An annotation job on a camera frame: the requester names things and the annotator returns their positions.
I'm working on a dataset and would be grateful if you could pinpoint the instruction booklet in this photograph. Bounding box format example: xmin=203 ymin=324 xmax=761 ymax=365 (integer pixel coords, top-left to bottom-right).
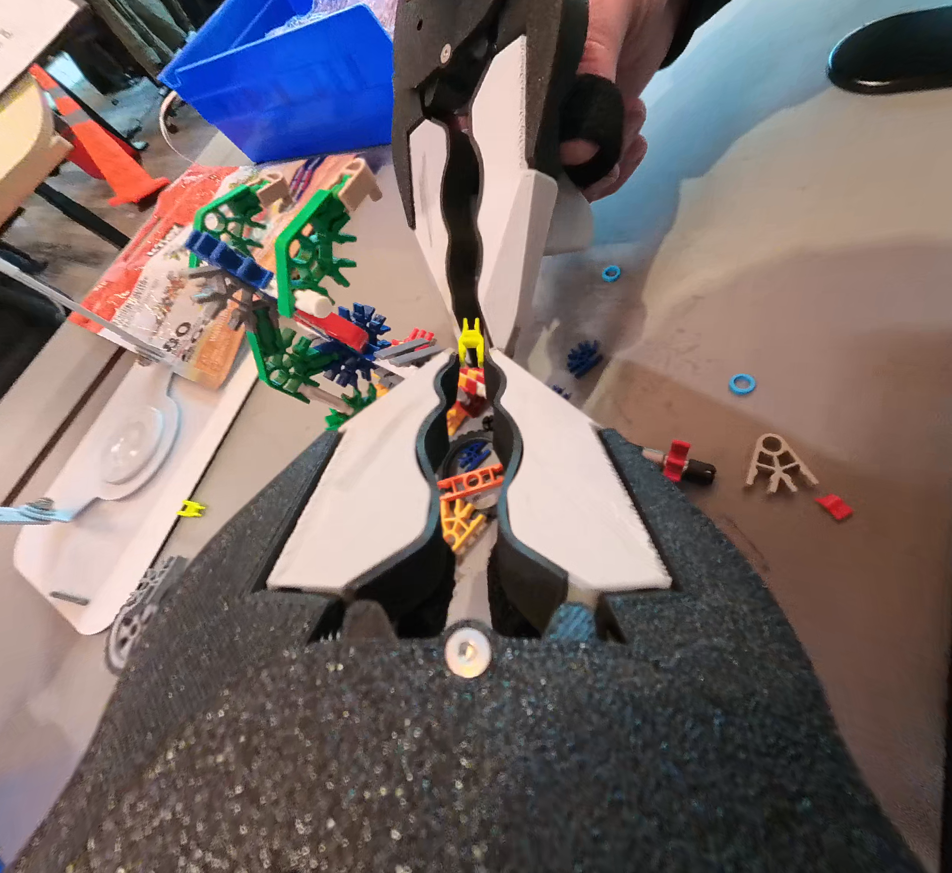
xmin=69 ymin=154 xmax=389 ymax=392

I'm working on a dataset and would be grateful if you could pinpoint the person's right hand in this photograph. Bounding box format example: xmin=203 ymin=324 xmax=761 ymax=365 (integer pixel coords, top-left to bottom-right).
xmin=554 ymin=0 xmax=694 ymax=203

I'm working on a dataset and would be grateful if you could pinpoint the metal strip bracket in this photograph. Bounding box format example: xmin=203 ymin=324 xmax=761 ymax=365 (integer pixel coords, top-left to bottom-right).
xmin=0 ymin=500 xmax=77 ymax=527
xmin=0 ymin=258 xmax=180 ymax=371

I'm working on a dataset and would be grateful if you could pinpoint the black oval pad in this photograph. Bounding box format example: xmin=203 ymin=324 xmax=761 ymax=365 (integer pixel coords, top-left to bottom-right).
xmin=826 ymin=5 xmax=952 ymax=97

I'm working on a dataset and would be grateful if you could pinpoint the red connector strip with rods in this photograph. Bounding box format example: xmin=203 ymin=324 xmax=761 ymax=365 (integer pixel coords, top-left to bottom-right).
xmin=641 ymin=440 xmax=718 ymax=489

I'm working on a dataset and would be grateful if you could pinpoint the orange traffic cone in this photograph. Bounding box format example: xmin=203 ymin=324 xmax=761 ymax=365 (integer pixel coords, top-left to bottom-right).
xmin=30 ymin=61 xmax=173 ymax=210

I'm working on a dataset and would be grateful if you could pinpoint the orange ladder connector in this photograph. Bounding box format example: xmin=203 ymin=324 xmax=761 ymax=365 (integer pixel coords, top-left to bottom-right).
xmin=437 ymin=464 xmax=508 ymax=504

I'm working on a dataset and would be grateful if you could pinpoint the grey fan connector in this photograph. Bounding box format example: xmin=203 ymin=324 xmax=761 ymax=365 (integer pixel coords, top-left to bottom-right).
xmin=130 ymin=555 xmax=189 ymax=607

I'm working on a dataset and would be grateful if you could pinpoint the white mounting plate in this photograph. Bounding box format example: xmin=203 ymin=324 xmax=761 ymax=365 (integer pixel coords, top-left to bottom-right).
xmin=13 ymin=367 xmax=258 ymax=637

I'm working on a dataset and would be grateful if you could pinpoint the colourful construction toy robot figure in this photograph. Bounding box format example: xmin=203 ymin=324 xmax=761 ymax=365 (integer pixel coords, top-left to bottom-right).
xmin=184 ymin=158 xmax=493 ymax=437

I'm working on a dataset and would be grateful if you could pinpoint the small grey wheel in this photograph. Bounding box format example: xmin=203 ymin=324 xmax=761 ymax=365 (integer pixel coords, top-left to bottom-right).
xmin=102 ymin=591 xmax=161 ymax=675

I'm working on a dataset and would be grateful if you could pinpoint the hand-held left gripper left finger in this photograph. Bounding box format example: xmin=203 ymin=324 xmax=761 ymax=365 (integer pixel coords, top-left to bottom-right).
xmin=263 ymin=351 xmax=458 ymax=592

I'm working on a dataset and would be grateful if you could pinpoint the blue storage bin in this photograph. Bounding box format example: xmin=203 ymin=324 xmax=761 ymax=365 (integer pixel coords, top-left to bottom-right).
xmin=157 ymin=0 xmax=415 ymax=165

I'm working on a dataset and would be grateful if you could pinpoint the tan triangular connector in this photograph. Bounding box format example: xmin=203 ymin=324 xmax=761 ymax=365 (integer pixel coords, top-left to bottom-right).
xmin=744 ymin=433 xmax=820 ymax=497

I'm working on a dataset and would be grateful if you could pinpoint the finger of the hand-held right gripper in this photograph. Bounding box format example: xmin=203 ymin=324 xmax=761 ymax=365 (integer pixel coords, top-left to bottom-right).
xmin=467 ymin=35 xmax=560 ymax=358
xmin=406 ymin=117 xmax=471 ymax=330

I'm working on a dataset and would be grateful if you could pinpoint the dark green chair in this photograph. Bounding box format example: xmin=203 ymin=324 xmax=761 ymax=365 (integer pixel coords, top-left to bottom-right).
xmin=66 ymin=0 xmax=186 ymax=74

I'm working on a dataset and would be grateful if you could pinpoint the black rubber tyre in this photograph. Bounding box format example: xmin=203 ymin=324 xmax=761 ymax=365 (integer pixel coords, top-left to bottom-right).
xmin=444 ymin=429 xmax=510 ymax=517

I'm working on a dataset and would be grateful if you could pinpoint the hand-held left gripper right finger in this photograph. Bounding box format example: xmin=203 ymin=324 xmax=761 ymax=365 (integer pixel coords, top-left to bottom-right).
xmin=485 ymin=350 xmax=674 ymax=595

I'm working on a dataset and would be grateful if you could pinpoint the yellow fan connector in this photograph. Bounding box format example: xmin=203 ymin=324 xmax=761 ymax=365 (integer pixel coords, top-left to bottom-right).
xmin=437 ymin=496 xmax=482 ymax=556

